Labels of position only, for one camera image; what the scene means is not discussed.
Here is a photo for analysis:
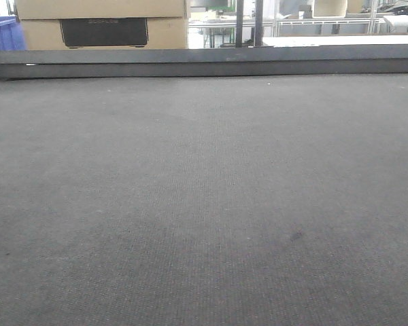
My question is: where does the white background workbench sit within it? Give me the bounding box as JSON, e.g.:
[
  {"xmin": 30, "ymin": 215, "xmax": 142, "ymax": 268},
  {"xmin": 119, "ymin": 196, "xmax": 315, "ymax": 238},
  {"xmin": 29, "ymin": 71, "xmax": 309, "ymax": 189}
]
[{"xmin": 262, "ymin": 35, "xmax": 408, "ymax": 48}]

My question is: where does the upper cardboard box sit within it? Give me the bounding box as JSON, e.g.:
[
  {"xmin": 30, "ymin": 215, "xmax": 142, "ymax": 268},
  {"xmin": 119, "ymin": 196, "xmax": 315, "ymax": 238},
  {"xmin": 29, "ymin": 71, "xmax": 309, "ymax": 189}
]
[{"xmin": 15, "ymin": 0, "xmax": 189, "ymax": 20}]

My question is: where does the black vertical pole left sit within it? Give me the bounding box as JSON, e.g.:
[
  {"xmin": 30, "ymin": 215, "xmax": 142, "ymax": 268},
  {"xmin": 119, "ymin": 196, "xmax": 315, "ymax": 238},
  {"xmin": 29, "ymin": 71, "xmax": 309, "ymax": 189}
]
[{"xmin": 235, "ymin": 0, "xmax": 244, "ymax": 48}]

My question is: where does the dark metal table rail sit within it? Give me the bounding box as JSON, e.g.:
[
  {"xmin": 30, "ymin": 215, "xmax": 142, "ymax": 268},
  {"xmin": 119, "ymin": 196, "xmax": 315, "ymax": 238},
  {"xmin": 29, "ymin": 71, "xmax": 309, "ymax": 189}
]
[{"xmin": 0, "ymin": 44, "xmax": 408, "ymax": 81}]

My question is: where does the black vertical pole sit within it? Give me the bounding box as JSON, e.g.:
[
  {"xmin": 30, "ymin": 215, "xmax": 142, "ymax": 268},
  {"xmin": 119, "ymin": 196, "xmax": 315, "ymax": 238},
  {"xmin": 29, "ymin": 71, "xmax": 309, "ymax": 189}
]
[
  {"xmin": 254, "ymin": 0, "xmax": 264, "ymax": 48},
  {"xmin": 235, "ymin": 0, "xmax": 244, "ymax": 48}
]

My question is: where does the lower cardboard box black label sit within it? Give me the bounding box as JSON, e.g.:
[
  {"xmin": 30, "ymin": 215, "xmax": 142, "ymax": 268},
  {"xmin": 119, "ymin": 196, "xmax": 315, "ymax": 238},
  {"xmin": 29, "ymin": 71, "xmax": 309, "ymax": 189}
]
[{"xmin": 20, "ymin": 18, "xmax": 188, "ymax": 50}]

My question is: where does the grey fabric table mat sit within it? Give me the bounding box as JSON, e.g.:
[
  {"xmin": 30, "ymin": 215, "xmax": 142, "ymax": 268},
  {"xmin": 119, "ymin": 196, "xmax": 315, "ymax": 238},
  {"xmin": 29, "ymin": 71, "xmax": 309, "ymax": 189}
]
[{"xmin": 0, "ymin": 74, "xmax": 408, "ymax": 325}]

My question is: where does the blue plastic crate background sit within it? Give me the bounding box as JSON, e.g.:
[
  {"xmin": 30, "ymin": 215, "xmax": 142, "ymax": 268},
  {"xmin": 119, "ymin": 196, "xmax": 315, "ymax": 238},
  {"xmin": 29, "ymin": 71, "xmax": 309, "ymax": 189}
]
[{"xmin": 0, "ymin": 16, "xmax": 27, "ymax": 51}]

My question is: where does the black vertical pole right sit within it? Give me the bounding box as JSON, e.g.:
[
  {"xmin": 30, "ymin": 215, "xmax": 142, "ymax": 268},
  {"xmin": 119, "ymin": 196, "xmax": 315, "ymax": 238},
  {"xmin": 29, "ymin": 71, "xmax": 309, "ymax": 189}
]
[{"xmin": 254, "ymin": 0, "xmax": 264, "ymax": 48}]

